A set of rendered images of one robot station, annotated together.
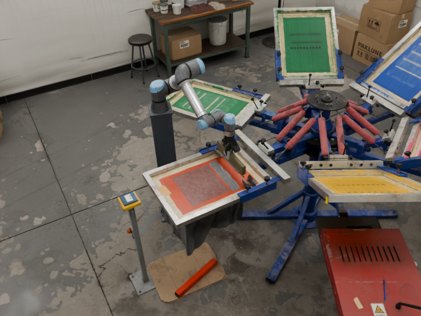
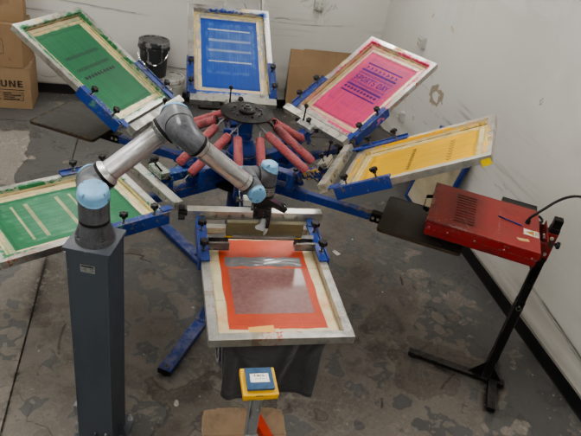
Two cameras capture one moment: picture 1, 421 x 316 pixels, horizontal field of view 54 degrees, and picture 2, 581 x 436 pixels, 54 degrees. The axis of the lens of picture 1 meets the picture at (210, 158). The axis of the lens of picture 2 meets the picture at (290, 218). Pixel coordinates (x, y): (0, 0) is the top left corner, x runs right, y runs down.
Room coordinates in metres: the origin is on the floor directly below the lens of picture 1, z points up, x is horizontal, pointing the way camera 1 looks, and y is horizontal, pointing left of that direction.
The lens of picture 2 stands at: (1.77, 1.99, 2.57)
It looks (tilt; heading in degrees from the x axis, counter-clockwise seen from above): 32 degrees down; 282
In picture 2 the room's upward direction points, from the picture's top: 10 degrees clockwise
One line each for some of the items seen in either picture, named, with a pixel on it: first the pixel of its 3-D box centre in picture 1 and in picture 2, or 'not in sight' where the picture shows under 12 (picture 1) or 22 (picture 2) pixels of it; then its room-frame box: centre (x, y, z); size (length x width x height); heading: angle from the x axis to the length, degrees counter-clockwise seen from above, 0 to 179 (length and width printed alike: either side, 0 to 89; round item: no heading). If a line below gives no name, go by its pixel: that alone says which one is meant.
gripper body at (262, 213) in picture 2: (228, 140); (262, 204); (2.36, -0.14, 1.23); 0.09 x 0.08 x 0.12; 28
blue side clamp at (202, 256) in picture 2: (217, 148); (201, 244); (2.60, -0.06, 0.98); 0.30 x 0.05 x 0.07; 118
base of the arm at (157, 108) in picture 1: (159, 103); (94, 227); (2.86, 0.39, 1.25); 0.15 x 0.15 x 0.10
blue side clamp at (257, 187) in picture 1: (257, 190); (316, 246); (2.11, -0.32, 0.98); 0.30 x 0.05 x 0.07; 118
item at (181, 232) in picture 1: (174, 217); (271, 364); (2.10, 0.28, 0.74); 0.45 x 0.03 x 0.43; 28
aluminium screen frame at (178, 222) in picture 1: (208, 179); (268, 277); (2.24, 0.02, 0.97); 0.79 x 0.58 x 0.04; 118
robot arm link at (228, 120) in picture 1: (229, 122); (268, 173); (2.35, -0.14, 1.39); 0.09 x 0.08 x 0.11; 36
